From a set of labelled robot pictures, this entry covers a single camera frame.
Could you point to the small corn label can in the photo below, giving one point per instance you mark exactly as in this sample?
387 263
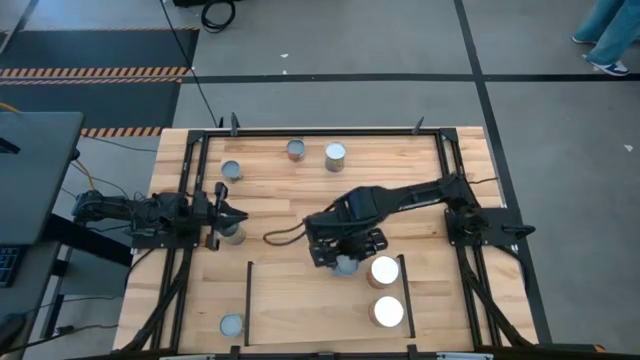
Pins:
346 269

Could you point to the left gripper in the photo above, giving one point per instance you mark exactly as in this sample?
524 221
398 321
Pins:
202 214

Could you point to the black aluminium table frame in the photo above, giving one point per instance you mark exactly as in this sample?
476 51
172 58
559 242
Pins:
325 132

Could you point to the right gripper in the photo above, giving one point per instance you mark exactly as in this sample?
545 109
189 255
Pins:
335 232

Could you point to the small can orange green label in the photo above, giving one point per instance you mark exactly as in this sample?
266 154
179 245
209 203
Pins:
296 149

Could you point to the grey desk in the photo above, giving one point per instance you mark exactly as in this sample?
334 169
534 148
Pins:
30 300

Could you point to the tall peaches label can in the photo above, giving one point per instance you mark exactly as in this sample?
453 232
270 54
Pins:
236 236
335 156

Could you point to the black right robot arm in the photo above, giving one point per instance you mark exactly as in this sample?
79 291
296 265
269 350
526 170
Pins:
425 192

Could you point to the black hazard-striped floor mat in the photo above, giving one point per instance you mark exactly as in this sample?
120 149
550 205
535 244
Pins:
100 50
90 105

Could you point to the black keyboard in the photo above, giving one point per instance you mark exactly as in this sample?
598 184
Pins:
7 265

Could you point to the tall orange label can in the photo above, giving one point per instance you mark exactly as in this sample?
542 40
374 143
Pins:
384 271
386 311

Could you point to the small peas label can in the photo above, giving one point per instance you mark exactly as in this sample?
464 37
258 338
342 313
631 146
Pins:
231 170

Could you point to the person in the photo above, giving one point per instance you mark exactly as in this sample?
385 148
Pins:
612 30

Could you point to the black frame clamp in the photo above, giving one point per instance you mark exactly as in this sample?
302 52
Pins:
417 127
234 125

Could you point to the small silver-top can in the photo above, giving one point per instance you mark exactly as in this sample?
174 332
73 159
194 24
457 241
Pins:
231 325

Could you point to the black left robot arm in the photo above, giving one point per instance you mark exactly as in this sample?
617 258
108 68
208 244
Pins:
115 207

